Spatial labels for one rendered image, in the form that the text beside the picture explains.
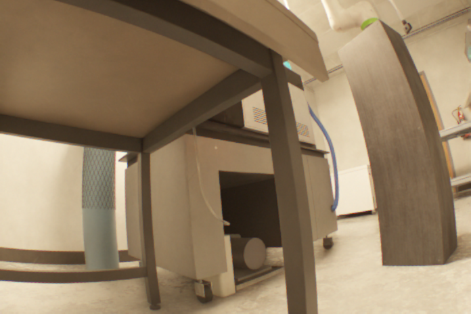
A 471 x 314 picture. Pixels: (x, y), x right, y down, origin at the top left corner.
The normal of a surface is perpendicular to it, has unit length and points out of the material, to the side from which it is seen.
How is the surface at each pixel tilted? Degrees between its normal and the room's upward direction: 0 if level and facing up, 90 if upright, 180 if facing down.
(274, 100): 90
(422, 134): 90
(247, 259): 90
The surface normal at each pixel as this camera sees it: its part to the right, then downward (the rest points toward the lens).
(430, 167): -0.91, -0.04
